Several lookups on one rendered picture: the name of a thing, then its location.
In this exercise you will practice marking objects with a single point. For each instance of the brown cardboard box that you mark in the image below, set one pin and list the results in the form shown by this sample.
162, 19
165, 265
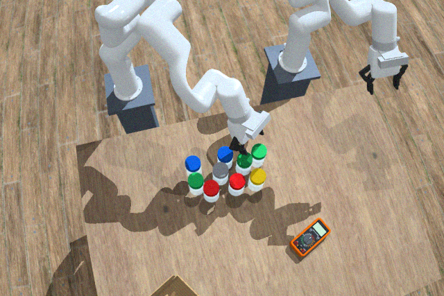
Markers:
174, 286

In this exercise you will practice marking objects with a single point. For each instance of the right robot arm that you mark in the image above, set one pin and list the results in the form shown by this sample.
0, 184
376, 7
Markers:
155, 25

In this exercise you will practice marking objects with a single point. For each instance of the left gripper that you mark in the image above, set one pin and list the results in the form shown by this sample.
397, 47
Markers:
376, 72

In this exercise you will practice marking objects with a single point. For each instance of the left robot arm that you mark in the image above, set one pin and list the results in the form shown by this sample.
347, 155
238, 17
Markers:
353, 13

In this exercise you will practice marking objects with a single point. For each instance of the white bottle with red cap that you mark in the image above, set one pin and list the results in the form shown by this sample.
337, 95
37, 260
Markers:
211, 189
236, 184

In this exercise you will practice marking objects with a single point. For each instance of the white bottle with blue cap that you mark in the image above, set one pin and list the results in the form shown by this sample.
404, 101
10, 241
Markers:
192, 164
225, 155

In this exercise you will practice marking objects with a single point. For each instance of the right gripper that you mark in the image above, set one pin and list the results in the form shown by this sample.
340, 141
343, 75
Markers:
237, 132

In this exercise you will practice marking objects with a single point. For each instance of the white bottle with yellow cap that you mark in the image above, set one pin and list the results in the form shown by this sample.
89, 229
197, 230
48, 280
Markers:
257, 177

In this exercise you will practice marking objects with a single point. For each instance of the orange digital multimeter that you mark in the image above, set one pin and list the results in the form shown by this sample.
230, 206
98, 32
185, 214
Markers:
310, 237

